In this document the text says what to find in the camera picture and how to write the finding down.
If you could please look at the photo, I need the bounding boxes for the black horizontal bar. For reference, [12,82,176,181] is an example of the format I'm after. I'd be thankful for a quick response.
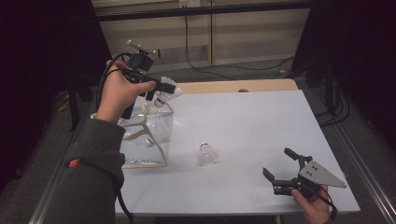
[95,0,312,22]

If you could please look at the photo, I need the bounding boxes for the hanging black wall cable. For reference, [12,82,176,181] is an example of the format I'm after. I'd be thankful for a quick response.
[184,15,295,81]

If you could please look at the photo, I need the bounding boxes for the hand-held gripper black cable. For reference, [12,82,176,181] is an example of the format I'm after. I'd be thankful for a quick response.
[95,51,134,224]
[303,183,340,222]

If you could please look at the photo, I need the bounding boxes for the left hand-held gripper black cable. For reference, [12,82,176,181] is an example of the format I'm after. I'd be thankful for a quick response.
[95,51,134,224]

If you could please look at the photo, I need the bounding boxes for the white wall socket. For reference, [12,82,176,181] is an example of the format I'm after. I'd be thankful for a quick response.
[177,0,202,9]

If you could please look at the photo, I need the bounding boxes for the person's left hand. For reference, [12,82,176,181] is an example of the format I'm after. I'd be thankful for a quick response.
[96,60,157,125]

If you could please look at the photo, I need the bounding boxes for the light wooden cabinet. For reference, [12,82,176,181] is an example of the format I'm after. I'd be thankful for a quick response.
[92,0,312,77]

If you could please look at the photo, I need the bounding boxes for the white table mat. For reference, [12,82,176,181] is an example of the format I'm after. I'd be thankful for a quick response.
[115,90,361,217]

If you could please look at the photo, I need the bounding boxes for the clear bag with beige trim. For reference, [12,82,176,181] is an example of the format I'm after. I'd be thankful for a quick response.
[90,90,175,170]

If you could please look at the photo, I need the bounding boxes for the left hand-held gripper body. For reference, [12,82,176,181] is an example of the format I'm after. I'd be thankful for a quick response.
[120,39,162,120]

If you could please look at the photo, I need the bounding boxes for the person's right hand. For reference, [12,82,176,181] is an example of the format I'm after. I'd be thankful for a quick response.
[290,185,332,224]

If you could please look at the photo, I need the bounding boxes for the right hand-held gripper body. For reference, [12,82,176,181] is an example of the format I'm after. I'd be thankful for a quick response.
[272,154,348,198]

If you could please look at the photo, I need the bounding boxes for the black floor cables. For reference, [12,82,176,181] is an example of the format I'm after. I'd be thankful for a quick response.
[314,79,352,129]

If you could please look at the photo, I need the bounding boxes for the dark curtain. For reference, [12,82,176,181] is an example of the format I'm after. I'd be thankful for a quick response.
[0,0,119,194]
[291,0,396,152]

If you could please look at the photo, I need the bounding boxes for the right hand-held gripper black cable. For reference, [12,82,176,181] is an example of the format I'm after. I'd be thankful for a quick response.
[303,183,340,222]

